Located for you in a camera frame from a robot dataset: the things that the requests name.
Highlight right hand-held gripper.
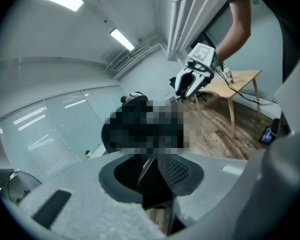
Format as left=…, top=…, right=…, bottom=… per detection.
left=175, top=42, right=220, bottom=100

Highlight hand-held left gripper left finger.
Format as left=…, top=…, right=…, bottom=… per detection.
left=19, top=151, right=167, bottom=240

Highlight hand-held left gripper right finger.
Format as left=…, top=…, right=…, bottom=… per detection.
left=157, top=154, right=248, bottom=227

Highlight person's right forearm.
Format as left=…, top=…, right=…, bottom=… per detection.
left=216, top=0, right=252, bottom=65

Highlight drink bottle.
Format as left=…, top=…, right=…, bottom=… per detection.
left=223, top=61, right=235, bottom=84

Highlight light wooden table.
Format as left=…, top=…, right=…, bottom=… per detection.
left=197, top=69, right=263, bottom=138

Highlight ceiling air vent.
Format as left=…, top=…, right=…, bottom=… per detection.
left=99, top=42, right=166, bottom=81

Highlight white ceiling pipes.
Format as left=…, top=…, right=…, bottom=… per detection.
left=166, top=0, right=203, bottom=62

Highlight black device with screen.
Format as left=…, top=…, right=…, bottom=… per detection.
left=258, top=118, right=277, bottom=145

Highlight person's black shirt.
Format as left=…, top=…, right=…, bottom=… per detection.
left=213, top=0, right=300, bottom=85

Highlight white floor cable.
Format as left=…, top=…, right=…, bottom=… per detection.
left=194, top=140, right=211, bottom=157

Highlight black door frame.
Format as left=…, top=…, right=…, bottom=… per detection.
left=189, top=2, right=230, bottom=50

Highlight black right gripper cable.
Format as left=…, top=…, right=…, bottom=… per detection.
left=214, top=68, right=278, bottom=107

